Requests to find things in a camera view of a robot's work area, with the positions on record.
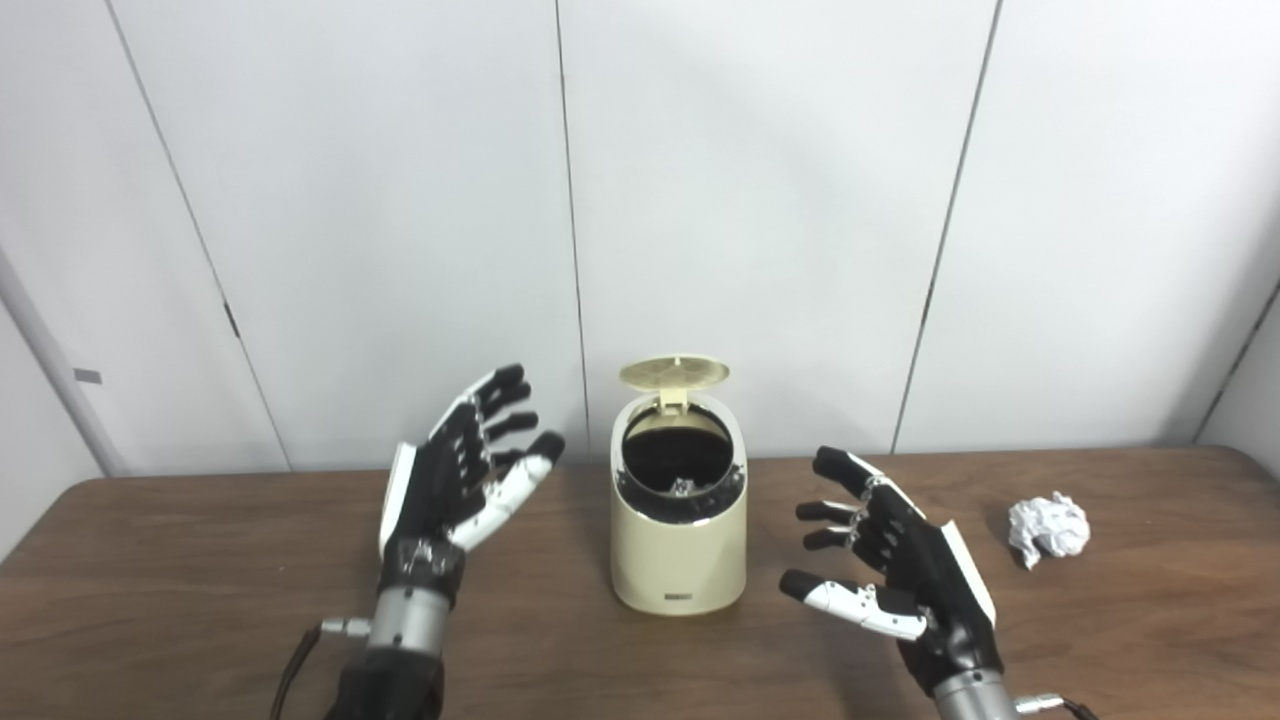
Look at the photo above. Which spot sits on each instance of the cream-colored desktop bin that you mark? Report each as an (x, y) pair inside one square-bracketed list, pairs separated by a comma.
[(678, 560)]

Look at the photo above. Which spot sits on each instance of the small crumpled paper scrap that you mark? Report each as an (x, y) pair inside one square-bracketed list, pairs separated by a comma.
[(681, 488)]

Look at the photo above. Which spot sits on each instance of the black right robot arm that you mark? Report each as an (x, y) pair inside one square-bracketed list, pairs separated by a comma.
[(970, 698)]

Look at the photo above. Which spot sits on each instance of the small grey wall label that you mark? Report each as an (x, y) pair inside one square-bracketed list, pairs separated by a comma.
[(88, 376)]

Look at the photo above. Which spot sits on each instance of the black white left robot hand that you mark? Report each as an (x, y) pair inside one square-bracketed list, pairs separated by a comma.
[(430, 500)]

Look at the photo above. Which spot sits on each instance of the cream round bin lid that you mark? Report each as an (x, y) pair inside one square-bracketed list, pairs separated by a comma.
[(673, 373)]

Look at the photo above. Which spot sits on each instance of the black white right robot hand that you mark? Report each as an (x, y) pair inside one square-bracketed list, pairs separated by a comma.
[(925, 580)]

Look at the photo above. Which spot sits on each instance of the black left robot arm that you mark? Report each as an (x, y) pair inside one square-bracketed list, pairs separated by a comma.
[(405, 625)]

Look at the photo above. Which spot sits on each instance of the large white paper ball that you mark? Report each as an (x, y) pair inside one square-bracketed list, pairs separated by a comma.
[(1048, 528)]

